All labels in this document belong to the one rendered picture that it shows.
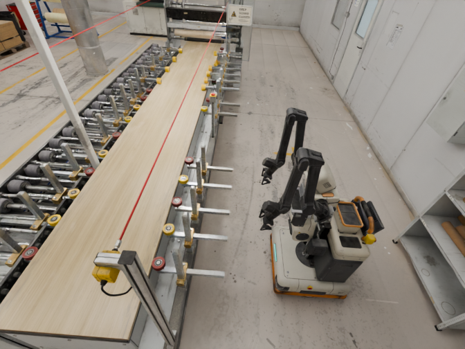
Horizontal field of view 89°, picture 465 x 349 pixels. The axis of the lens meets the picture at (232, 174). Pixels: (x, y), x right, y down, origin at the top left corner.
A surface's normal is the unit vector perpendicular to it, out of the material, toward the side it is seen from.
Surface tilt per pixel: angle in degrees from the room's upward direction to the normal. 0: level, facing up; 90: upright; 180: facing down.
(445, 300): 0
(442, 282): 0
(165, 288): 0
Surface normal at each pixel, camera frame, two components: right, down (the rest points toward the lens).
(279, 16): -0.06, 0.69
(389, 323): 0.06, -0.73
